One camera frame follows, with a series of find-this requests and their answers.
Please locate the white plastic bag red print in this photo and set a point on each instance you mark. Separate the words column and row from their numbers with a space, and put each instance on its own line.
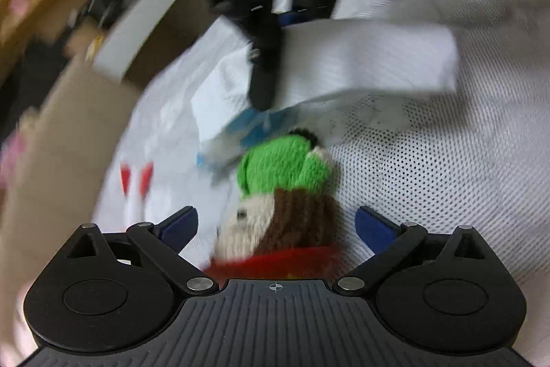
column 167, row 135

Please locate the brown cardboard box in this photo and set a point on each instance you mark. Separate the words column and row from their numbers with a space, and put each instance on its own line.
column 60, row 143

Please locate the blue and white packet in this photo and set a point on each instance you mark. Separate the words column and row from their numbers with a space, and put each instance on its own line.
column 245, row 135

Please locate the white cardboard box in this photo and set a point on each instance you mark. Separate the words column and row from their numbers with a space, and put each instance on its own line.
column 137, row 1

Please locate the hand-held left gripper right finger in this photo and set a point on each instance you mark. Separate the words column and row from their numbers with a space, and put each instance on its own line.
column 373, row 230

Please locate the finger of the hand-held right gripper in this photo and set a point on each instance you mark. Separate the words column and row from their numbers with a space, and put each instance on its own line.
column 263, row 70

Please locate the white mesh fabric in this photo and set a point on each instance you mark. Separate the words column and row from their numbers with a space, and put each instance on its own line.
column 451, row 135

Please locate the knitted doll with green hat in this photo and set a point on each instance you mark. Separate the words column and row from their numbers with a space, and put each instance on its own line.
column 283, row 216

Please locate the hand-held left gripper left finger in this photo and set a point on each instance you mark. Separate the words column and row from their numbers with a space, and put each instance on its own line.
column 179, row 228

